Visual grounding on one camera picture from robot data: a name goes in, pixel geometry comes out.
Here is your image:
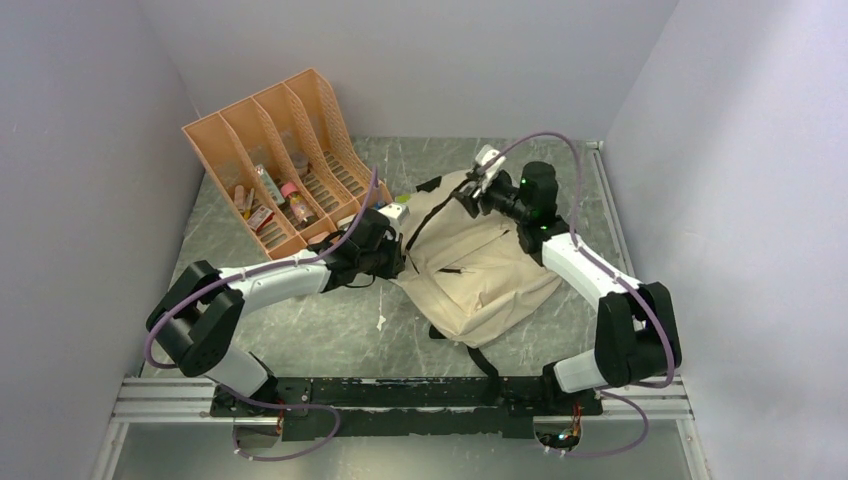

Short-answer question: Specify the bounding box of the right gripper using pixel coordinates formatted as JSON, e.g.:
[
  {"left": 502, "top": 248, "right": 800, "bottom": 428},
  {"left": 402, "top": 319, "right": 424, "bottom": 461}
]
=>
[{"left": 449, "top": 171, "right": 529, "bottom": 224}]

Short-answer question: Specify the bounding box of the beige canvas backpack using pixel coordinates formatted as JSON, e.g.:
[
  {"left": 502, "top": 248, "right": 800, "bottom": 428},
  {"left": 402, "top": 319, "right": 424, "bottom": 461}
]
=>
[{"left": 394, "top": 169, "right": 564, "bottom": 399}]

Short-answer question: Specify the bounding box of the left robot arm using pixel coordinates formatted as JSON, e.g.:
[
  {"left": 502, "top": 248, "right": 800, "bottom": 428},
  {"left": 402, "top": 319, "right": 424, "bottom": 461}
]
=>
[{"left": 146, "top": 203, "right": 409, "bottom": 416}]

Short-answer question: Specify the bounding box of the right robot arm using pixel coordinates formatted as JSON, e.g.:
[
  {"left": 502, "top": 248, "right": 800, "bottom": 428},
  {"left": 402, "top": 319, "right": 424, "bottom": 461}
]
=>
[{"left": 451, "top": 161, "right": 682, "bottom": 414}]

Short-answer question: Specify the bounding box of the green white card pack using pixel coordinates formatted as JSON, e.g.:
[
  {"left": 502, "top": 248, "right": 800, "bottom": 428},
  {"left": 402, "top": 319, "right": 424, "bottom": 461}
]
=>
[{"left": 254, "top": 164, "right": 286, "bottom": 206}]

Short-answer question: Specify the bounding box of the pink-capped glitter bottle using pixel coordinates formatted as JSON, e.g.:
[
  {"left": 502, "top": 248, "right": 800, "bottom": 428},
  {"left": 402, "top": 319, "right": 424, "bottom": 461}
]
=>
[{"left": 280, "top": 182, "right": 317, "bottom": 227}]

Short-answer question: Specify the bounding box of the clear jar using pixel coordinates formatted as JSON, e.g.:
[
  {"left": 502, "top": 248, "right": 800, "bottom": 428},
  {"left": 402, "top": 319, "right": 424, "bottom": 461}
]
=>
[{"left": 290, "top": 152, "right": 309, "bottom": 177}]

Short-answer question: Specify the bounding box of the red small box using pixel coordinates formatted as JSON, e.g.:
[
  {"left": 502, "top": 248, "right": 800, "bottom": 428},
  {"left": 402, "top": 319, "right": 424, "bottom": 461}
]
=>
[{"left": 246, "top": 205, "right": 274, "bottom": 232}]

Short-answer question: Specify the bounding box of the orange plastic file organizer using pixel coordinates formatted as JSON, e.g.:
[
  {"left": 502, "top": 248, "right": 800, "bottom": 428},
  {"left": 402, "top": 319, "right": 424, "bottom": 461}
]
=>
[{"left": 183, "top": 69, "right": 392, "bottom": 259}]

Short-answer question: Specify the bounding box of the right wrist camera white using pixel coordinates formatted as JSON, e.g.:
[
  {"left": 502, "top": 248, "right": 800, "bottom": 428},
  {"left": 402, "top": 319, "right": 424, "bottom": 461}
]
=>
[{"left": 469, "top": 144, "right": 506, "bottom": 196}]

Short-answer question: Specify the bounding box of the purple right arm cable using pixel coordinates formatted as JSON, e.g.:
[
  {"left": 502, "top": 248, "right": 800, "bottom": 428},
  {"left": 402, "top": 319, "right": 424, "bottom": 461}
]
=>
[{"left": 493, "top": 132, "right": 677, "bottom": 460}]

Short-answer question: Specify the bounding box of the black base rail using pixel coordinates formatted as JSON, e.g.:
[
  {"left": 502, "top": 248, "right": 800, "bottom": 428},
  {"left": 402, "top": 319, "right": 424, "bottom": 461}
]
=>
[{"left": 209, "top": 376, "right": 603, "bottom": 441}]

